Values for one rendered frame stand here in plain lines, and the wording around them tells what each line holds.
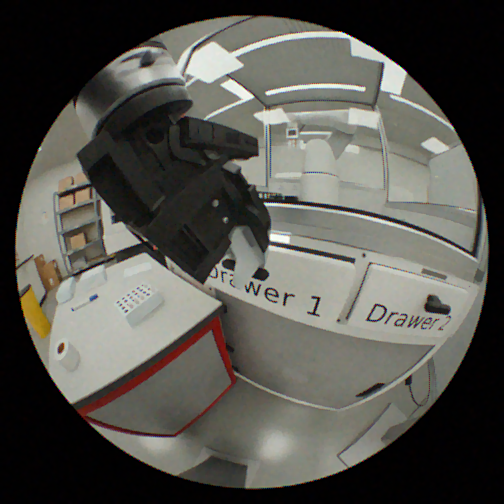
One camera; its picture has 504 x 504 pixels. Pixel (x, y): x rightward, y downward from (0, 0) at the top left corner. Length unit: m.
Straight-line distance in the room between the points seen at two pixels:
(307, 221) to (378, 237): 0.11
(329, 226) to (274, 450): 1.05
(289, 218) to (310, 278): 0.09
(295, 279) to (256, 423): 0.91
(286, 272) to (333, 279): 0.07
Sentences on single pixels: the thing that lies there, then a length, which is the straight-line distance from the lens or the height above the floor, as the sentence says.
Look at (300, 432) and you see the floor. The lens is 1.04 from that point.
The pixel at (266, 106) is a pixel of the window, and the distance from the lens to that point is 0.31.
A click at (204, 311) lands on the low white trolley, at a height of 0.76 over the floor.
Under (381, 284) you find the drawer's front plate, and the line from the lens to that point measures 0.23.
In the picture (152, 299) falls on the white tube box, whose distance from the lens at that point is 0.39.
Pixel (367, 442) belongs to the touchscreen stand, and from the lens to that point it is 1.22.
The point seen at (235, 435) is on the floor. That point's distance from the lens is 1.01.
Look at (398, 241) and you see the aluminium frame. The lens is 0.24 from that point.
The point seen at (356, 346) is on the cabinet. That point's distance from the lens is 0.37.
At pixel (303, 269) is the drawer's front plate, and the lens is 0.19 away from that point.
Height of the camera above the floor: 1.00
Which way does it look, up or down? 22 degrees down
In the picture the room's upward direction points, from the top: straight up
